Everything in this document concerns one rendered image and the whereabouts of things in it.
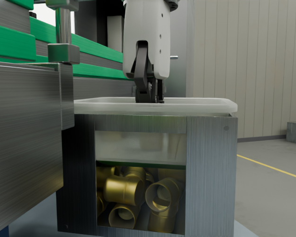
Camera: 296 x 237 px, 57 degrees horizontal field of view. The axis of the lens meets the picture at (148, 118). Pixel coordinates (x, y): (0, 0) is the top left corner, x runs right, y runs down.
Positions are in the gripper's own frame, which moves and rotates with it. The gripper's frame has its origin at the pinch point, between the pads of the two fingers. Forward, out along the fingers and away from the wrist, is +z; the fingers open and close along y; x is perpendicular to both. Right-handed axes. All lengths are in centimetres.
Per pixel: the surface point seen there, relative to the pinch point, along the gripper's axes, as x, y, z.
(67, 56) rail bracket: -6.0, 12.3, -7.2
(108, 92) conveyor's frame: -16.9, -27.2, -2.6
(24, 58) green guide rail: -8.3, 16.0, -6.7
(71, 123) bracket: -6.6, 11.0, -0.1
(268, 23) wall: 109, -512, -117
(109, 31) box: -38, -84, -29
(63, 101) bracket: -6.6, 12.5, -2.6
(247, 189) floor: 48, -242, 99
